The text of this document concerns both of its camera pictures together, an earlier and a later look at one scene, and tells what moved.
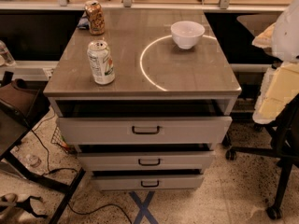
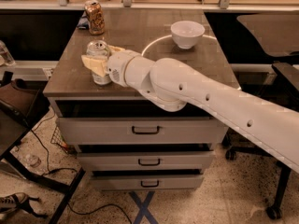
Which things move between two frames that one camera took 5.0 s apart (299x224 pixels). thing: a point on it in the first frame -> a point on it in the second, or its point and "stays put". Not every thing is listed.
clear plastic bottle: [7, 56] stays put
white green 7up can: [101, 62] stays put
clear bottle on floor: [33, 161] stays put
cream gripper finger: [265, 39] -> [116, 64]
